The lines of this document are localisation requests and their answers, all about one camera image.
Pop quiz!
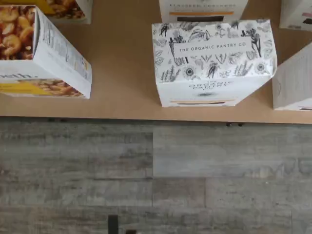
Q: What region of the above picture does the white box yellow strip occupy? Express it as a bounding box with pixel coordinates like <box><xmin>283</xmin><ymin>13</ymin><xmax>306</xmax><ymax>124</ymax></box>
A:
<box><xmin>158</xmin><ymin>0</ymin><xmax>250</xmax><ymax>24</ymax></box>
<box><xmin>151</xmin><ymin>19</ymin><xmax>278</xmax><ymax>108</ymax></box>

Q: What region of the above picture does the wooden shelf board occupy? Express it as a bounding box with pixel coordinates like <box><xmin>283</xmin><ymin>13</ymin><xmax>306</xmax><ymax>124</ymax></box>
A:
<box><xmin>0</xmin><ymin>0</ymin><xmax>312</xmax><ymax>125</ymax></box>

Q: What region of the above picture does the purely elizabeth yellow granola box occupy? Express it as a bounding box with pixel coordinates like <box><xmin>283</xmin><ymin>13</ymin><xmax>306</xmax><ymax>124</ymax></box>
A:
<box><xmin>45</xmin><ymin>0</ymin><xmax>94</xmax><ymax>25</ymax></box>
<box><xmin>0</xmin><ymin>4</ymin><xmax>93</xmax><ymax>100</ymax></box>

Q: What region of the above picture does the white box pink strip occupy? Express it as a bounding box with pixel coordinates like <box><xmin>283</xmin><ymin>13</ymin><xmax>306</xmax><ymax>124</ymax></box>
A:
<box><xmin>272</xmin><ymin>43</ymin><xmax>312</xmax><ymax>112</ymax></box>
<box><xmin>279</xmin><ymin>0</ymin><xmax>312</xmax><ymax>30</ymax></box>

